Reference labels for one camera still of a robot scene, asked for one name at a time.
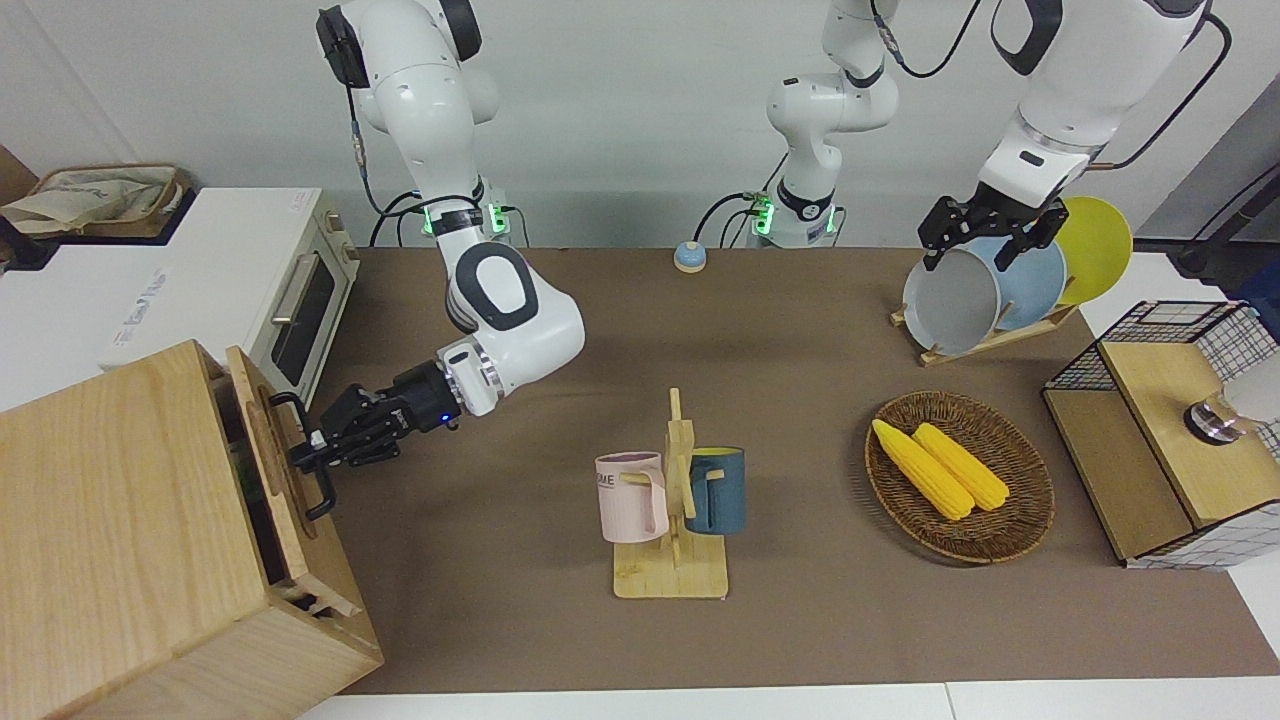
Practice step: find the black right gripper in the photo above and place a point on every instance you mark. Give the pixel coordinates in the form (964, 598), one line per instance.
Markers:
(425, 400)

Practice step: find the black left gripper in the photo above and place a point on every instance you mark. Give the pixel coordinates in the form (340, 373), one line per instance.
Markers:
(990, 215)

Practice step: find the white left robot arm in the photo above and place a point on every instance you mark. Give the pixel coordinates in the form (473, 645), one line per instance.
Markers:
(1070, 90)

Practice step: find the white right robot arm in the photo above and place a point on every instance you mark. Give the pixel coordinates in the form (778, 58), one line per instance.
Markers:
(420, 100)

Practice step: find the wooden drawer cabinet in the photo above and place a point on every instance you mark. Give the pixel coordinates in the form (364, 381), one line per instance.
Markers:
(110, 500)

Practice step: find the light blue plate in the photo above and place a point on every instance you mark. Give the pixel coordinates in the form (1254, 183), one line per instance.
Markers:
(1030, 285)

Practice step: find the grey plate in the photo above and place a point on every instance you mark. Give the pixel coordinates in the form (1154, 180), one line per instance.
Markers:
(950, 305)

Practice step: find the wooden plate rack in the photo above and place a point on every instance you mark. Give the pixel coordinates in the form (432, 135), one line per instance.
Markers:
(1000, 340)

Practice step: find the yellow plate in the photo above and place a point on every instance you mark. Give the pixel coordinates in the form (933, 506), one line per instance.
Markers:
(1095, 250)

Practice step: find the white toaster oven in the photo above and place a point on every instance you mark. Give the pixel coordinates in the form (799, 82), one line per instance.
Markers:
(230, 260)

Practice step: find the yellow corn cob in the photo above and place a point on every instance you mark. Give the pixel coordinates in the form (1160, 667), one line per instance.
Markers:
(920, 470)
(965, 468)

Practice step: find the pink mug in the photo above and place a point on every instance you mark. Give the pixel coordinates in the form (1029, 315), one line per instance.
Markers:
(630, 495)

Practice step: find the brown wicker basket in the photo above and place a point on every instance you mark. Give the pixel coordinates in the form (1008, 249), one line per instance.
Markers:
(1000, 535)

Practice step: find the blue call bell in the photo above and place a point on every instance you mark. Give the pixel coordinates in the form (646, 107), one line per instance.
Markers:
(690, 260)

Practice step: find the wooden mug stand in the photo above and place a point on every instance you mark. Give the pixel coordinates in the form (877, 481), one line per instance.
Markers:
(670, 575)

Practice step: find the tan tray with cloth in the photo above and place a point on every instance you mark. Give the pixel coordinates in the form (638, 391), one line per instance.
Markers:
(90, 200)

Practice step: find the dark blue mug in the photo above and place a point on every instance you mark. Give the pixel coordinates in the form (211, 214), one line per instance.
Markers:
(722, 495)

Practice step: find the brown table mat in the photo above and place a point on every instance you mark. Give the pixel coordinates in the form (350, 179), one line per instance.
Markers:
(800, 620)

